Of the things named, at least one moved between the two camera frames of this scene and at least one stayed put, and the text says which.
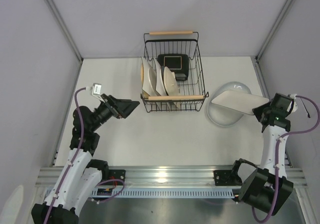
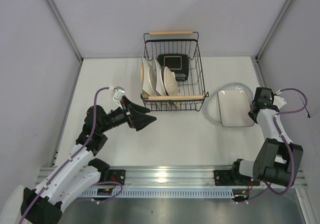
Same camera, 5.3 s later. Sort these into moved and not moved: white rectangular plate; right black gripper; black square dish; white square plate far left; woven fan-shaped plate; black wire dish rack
Moved: right black gripper; white rectangular plate
Not moved: black wire dish rack; black square dish; woven fan-shaped plate; white square plate far left
